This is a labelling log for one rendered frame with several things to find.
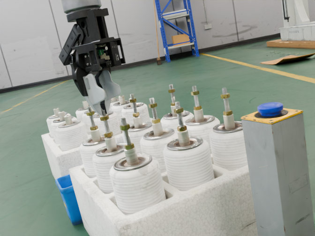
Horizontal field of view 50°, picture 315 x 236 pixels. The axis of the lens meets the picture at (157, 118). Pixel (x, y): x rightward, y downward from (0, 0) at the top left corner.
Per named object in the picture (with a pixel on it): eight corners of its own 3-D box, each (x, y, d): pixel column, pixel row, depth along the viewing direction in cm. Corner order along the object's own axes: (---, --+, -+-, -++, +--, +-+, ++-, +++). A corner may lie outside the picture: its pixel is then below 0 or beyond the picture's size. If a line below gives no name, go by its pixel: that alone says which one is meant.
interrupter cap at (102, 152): (109, 159, 69) (108, 156, 69) (89, 156, 75) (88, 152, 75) (136, 147, 74) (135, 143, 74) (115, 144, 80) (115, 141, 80)
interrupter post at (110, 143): (111, 154, 73) (108, 139, 72) (105, 152, 75) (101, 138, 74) (120, 150, 75) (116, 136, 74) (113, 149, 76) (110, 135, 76)
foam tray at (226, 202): (198, 179, 110) (189, 127, 106) (295, 228, 76) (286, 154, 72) (84, 227, 94) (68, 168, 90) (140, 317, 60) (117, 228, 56)
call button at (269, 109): (271, 112, 58) (269, 100, 57) (289, 114, 54) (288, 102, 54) (253, 118, 56) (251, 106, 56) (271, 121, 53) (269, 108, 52)
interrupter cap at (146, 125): (151, 129, 86) (151, 127, 86) (123, 135, 87) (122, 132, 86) (153, 122, 93) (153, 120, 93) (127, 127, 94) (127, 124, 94)
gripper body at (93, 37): (99, 73, 64) (84, 8, 61) (72, 77, 69) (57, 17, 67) (127, 66, 69) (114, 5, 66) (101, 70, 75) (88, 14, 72)
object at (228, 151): (212, 202, 80) (199, 130, 76) (243, 188, 84) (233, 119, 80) (238, 217, 72) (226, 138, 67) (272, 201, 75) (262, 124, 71)
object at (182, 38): (188, 43, 670) (186, 33, 666) (190, 43, 646) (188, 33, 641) (173, 46, 671) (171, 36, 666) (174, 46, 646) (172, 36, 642)
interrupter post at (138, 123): (143, 129, 89) (140, 117, 88) (134, 130, 89) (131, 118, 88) (144, 126, 91) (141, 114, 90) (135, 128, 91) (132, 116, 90)
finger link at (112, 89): (120, 114, 70) (108, 70, 68) (101, 114, 74) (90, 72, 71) (130, 109, 72) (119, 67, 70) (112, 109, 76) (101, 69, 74)
